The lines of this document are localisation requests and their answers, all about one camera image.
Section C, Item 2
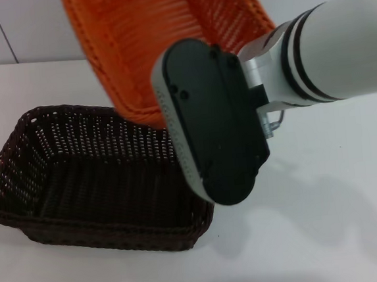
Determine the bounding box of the orange woven basket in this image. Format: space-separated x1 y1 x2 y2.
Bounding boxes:
60 0 285 139

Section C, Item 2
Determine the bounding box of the dark brown woven basket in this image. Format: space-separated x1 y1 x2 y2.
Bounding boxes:
0 92 219 267

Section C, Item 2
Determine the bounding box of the grey cable with silver connector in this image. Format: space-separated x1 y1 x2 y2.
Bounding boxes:
259 109 288 139

